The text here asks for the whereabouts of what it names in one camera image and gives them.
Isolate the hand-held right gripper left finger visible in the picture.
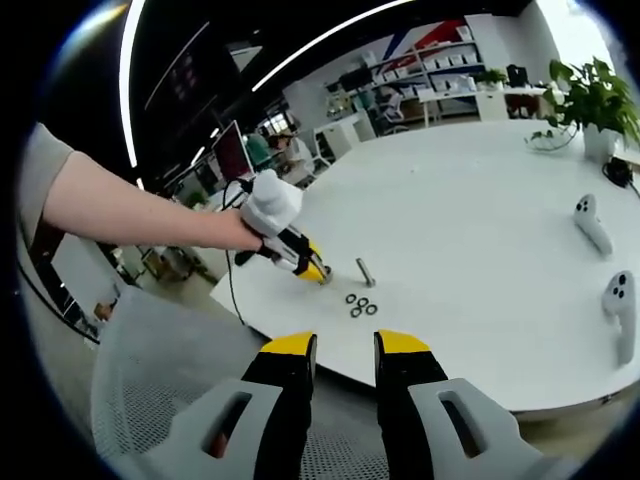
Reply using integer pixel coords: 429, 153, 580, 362
144, 330, 319, 480

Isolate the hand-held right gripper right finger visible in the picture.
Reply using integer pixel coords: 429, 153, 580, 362
373, 329, 581, 480

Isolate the thin steel threaded stud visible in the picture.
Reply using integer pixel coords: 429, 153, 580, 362
354, 257, 377, 289

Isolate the person's left hand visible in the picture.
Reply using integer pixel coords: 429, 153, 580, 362
219, 208, 264, 251

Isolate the monitor with red screen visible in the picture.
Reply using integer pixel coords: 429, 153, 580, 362
212, 119, 254, 184

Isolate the grey mesh office chair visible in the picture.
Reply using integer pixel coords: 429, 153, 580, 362
89, 284, 391, 480

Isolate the ceiling light strip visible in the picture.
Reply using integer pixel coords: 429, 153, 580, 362
118, 0, 147, 169
251, 0, 417, 94

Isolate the shelving with white bins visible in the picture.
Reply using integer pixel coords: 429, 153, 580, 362
369, 37, 486, 126

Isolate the white counter desk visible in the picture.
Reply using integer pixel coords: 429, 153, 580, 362
419, 87, 551, 126

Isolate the white handheld controller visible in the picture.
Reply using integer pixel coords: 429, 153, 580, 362
572, 193, 615, 257
601, 269, 639, 369

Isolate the person's grey shirt sleeve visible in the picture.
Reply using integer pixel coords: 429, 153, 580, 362
17, 122, 76, 251

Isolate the small potted plant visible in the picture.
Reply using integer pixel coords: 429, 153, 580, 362
474, 68, 509, 91

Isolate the black device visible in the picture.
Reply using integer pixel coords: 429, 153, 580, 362
602, 157, 639, 190

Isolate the large potted green plant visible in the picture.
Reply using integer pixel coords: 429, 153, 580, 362
524, 55, 640, 161

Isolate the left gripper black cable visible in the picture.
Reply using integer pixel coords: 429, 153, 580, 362
221, 178, 254, 326

